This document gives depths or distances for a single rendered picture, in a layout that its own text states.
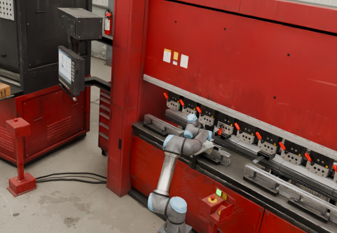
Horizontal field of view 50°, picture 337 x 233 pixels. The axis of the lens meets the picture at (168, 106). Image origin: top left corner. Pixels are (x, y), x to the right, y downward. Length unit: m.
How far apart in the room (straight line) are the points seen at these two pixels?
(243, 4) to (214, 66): 0.56
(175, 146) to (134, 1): 1.46
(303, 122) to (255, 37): 0.71
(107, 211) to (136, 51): 1.68
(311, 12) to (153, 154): 1.98
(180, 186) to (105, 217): 0.88
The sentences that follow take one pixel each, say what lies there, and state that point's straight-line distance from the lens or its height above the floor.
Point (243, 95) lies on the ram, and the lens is 2.94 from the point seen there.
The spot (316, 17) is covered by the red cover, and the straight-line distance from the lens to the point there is 2.60.
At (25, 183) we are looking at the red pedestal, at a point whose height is 0.11.
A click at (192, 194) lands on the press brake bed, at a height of 0.51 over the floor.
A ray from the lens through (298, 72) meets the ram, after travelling 2.70.
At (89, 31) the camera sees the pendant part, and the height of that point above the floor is 1.83.
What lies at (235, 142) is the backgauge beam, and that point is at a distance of 3.44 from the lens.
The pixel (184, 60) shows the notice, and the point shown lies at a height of 1.66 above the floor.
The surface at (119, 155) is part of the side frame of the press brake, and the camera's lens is 3.92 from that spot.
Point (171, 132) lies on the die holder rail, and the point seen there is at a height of 0.93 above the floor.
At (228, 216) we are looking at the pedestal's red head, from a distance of 2.98.
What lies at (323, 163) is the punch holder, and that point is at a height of 1.28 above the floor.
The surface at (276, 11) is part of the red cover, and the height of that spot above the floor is 2.22.
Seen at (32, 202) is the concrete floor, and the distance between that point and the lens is 4.17.
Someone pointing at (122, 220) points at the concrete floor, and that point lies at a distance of 3.89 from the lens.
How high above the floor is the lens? 2.50
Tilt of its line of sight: 22 degrees down
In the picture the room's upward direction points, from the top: 6 degrees clockwise
